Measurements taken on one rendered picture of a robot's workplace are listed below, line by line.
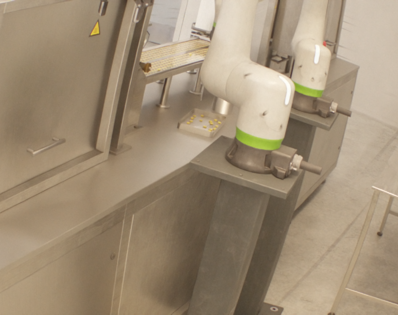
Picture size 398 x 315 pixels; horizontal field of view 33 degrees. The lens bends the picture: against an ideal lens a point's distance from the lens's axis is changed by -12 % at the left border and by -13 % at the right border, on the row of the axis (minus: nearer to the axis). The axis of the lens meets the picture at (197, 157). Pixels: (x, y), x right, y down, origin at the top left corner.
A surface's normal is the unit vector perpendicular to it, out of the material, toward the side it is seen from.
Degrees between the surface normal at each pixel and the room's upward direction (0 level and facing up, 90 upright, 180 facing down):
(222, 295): 90
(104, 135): 90
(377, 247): 0
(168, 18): 90
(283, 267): 0
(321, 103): 81
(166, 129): 0
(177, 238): 90
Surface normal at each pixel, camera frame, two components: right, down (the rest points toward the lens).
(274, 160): -0.29, 0.13
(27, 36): 0.88, 0.33
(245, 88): -0.73, 0.05
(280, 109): 0.43, 0.41
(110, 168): 0.20, -0.92
